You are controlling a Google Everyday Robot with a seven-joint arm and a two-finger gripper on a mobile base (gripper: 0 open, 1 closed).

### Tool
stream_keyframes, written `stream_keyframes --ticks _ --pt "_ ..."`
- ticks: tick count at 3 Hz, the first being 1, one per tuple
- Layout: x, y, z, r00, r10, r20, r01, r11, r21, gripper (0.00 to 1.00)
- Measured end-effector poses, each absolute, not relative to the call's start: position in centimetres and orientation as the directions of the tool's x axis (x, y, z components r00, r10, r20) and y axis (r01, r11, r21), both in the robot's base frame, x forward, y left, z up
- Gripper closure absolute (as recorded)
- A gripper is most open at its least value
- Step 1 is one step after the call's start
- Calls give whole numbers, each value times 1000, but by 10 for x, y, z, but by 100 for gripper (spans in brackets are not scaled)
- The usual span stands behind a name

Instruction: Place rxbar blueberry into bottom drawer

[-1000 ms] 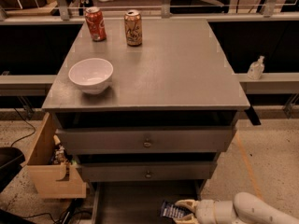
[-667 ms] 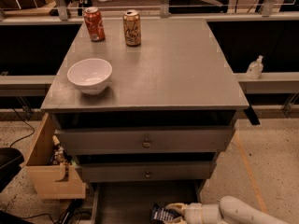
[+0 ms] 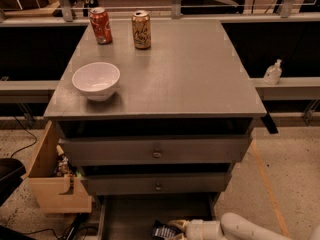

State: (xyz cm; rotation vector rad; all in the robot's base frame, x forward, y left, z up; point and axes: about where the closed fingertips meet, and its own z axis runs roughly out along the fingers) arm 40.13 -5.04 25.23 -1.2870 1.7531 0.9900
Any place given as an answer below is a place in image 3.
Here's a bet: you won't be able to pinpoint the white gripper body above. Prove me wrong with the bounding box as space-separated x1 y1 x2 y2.
185 220 222 240

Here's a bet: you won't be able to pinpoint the blue rxbar wrapper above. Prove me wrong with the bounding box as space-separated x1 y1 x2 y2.
151 220 181 240

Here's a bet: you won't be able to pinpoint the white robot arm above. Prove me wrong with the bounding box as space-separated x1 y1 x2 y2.
168 213 292 240

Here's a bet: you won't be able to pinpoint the grey bottom drawer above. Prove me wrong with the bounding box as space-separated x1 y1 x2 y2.
97 193 216 240

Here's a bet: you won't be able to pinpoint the grey drawer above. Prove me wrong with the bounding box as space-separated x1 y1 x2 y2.
59 135 252 166
81 173 231 196
97 193 216 240

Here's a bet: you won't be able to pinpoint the grey middle drawer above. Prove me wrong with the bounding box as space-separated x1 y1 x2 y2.
81 173 231 196

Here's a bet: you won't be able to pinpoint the grey top drawer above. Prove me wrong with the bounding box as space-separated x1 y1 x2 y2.
59 135 252 166

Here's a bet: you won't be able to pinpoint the grey drawer cabinet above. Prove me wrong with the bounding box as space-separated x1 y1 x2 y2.
43 18 267 240

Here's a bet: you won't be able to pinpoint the wooden crate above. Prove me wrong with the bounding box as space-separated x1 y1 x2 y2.
28 122 92 213

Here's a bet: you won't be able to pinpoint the items inside wooden crate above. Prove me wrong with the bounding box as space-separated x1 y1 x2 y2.
52 145 75 177

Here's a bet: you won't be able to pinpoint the white bowl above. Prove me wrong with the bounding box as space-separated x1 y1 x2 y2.
72 62 120 101

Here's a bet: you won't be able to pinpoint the clear sanitizer bottle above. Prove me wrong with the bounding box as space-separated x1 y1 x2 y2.
263 59 282 85

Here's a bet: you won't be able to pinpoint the black chair edge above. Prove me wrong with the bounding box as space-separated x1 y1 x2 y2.
0 158 26 206

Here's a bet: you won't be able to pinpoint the orange LaCroix can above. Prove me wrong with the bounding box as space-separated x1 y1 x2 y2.
132 10 151 49

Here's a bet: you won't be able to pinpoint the red soda can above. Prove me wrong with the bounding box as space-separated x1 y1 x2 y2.
89 7 113 44

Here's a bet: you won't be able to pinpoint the black cable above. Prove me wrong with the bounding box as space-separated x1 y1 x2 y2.
9 116 39 159

